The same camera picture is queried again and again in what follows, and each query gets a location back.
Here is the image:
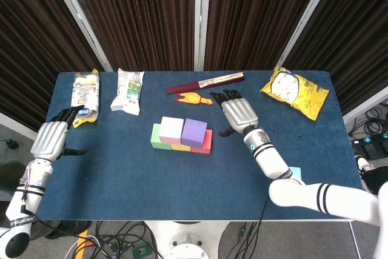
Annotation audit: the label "purple cube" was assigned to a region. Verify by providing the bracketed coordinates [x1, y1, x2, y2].
[181, 118, 208, 148]

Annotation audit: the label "dark red folded fan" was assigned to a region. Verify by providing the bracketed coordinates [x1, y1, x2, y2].
[167, 72, 245, 95]

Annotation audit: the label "white partition frame post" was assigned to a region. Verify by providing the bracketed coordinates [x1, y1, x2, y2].
[193, 0, 212, 71]
[45, 0, 113, 72]
[277, 0, 340, 66]

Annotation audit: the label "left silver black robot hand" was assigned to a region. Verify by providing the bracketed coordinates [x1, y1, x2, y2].
[30, 104, 90, 163]

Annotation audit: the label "black power box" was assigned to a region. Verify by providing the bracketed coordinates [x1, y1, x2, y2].
[351, 136, 388, 160]

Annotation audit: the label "pink block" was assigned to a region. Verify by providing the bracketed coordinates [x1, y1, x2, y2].
[159, 116, 185, 144]

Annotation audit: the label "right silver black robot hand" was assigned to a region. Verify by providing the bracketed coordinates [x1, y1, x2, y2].
[209, 89, 259, 137]

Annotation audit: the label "blue felt table cloth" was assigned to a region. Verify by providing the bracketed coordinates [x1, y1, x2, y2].
[33, 70, 364, 222]

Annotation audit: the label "black white sneaker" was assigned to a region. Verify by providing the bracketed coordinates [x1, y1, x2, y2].
[354, 155, 378, 183]

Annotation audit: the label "brown pleated curtain panel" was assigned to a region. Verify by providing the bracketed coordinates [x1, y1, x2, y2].
[284, 0, 388, 117]
[0, 0, 102, 135]
[204, 0, 327, 72]
[62, 0, 198, 72]

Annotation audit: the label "green circuit board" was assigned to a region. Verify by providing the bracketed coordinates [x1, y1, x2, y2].
[132, 245, 151, 258]

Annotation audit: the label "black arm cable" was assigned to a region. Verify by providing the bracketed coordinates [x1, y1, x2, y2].
[226, 198, 269, 259]
[19, 192, 92, 237]

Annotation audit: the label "red block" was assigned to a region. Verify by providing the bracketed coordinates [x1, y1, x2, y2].
[190, 129, 213, 155]

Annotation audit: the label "tangled floor cable bundle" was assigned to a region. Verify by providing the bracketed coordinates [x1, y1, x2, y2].
[65, 221, 164, 259]

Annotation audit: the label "yellow white snack bag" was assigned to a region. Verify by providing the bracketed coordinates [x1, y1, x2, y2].
[70, 69, 101, 129]

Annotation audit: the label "white green snack package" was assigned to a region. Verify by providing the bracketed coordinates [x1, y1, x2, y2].
[109, 68, 145, 116]

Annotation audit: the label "yellow rubber chicken toy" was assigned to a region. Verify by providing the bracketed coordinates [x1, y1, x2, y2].
[175, 92, 214, 107]

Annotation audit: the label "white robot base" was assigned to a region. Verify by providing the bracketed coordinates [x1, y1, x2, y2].
[142, 221, 230, 259]

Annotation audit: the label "white partition floor rail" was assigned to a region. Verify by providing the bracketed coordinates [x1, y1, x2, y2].
[0, 112, 39, 141]
[343, 89, 388, 123]

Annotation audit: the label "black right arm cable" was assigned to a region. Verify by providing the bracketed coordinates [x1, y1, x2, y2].
[226, 198, 269, 259]

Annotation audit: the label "white table frame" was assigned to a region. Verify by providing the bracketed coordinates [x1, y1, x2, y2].
[81, 219, 356, 223]

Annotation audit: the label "light blue cube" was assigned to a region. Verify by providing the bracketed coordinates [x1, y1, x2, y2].
[287, 166, 303, 181]

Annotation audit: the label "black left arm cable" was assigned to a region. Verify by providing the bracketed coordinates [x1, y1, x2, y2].
[19, 192, 92, 237]

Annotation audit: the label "coiled black floor cables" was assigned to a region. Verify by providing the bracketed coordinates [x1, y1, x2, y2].
[348, 99, 388, 138]

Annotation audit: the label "black shoe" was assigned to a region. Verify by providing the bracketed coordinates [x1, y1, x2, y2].
[45, 221, 92, 239]

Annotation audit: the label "green block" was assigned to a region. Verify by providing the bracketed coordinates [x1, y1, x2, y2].
[150, 123, 172, 150]

